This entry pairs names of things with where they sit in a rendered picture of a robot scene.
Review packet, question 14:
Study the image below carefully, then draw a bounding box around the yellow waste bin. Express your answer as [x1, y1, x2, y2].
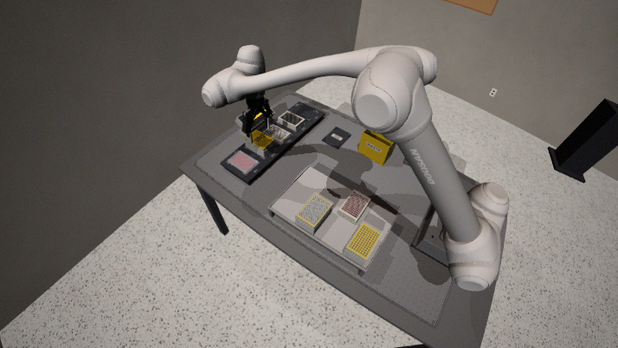
[358, 129, 396, 166]

